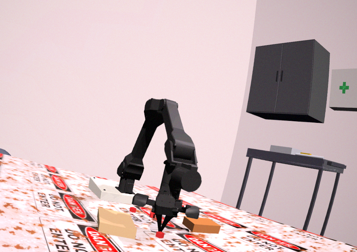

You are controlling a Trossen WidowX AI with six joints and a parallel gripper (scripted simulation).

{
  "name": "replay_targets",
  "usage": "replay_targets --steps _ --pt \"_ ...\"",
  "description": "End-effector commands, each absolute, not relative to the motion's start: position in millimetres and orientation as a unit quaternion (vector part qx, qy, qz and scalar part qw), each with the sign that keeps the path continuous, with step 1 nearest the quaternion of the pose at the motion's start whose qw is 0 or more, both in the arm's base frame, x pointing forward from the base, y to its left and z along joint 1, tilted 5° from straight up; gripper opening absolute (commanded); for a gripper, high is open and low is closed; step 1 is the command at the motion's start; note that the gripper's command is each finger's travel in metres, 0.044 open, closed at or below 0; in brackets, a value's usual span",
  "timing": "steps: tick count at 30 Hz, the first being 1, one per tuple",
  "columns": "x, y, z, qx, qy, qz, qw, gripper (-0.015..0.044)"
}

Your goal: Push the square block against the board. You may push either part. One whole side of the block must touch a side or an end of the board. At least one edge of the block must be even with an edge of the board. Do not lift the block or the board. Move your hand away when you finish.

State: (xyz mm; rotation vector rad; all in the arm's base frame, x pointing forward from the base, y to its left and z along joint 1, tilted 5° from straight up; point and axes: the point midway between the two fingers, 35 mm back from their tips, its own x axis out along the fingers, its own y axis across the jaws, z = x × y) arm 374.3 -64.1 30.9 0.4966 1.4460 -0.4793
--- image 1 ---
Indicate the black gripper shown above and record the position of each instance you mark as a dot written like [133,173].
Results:
[142,200]

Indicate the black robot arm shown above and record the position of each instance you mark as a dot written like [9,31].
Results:
[181,167]

